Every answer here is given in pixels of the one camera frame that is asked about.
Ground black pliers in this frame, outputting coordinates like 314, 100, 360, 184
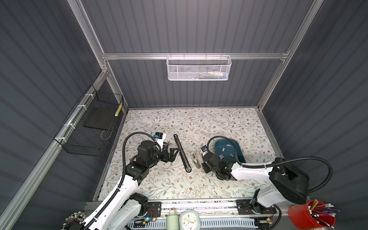
163, 142, 170, 151

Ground yellow marker in basket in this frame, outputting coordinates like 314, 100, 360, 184
115, 103, 123, 117

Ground red pencil cup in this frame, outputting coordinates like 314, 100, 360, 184
288, 200, 340, 230

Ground mint analog clock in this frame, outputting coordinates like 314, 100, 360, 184
179, 209, 201, 230

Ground pale green glue bottle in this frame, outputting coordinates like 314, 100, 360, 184
166, 208, 179, 230

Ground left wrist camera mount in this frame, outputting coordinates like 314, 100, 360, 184
153, 132, 166, 149

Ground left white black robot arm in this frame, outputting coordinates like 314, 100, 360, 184
62, 132, 179, 230

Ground clear cup of pens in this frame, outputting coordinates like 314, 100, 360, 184
62, 211, 87, 230

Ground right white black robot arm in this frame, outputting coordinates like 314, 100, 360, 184
201, 145, 333, 213

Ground black notebook in basket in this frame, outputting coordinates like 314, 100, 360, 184
83, 107, 117, 131

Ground teal plastic tray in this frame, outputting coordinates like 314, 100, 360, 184
215, 139, 246, 163

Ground black wire basket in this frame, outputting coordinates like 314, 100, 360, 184
54, 86, 124, 157

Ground white wire mesh basket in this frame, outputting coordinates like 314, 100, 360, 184
166, 54, 232, 81

